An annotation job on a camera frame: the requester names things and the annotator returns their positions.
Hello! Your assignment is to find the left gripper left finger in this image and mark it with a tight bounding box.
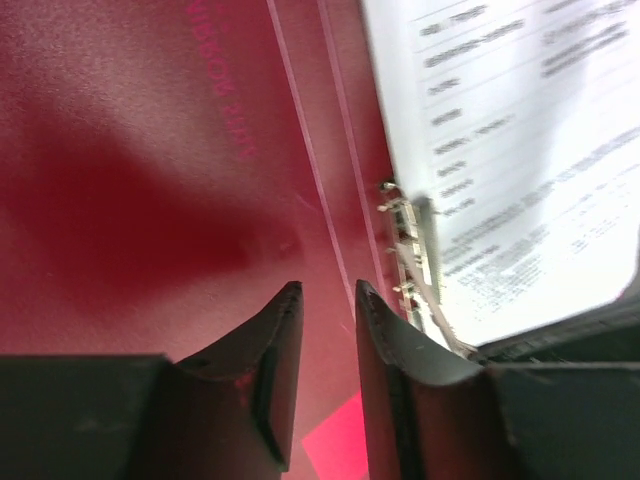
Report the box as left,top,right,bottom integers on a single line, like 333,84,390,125
1,281,304,479

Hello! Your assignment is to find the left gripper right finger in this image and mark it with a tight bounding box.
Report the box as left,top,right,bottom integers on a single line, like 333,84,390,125
356,281,639,479

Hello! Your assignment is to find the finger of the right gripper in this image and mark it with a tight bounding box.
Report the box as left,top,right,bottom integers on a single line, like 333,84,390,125
474,278,639,363

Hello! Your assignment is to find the white printed paper stack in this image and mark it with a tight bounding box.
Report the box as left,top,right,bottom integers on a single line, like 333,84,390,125
362,1,639,348

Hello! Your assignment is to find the red plastic folder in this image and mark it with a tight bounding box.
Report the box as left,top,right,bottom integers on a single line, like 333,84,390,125
1,1,391,479

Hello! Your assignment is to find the metal folder clip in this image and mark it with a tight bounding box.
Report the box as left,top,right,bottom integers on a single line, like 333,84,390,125
377,179,477,358

